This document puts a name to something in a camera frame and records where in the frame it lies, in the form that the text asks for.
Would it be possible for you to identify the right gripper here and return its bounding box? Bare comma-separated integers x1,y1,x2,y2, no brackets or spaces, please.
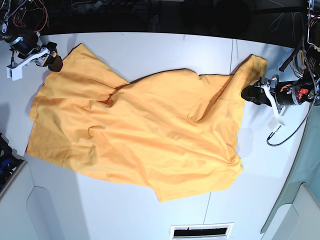
9,36,63,72

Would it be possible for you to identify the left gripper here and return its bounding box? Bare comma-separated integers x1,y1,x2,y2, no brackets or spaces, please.
241,80,304,110

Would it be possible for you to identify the orange t-shirt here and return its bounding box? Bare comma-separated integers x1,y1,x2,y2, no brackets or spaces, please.
26,44,268,202

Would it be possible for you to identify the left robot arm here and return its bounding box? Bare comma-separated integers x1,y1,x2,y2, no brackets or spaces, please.
241,0,320,113

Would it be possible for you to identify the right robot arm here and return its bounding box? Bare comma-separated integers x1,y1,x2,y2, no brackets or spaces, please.
0,0,63,78

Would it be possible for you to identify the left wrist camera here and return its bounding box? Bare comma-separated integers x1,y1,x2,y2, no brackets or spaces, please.
267,117,286,130

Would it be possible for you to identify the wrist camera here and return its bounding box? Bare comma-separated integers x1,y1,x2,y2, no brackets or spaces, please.
6,65,23,81
267,117,286,130

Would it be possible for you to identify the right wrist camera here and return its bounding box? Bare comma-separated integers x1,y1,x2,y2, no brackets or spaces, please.
6,65,23,81

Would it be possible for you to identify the braided camera cable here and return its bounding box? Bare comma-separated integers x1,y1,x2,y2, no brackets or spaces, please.
266,34,317,146

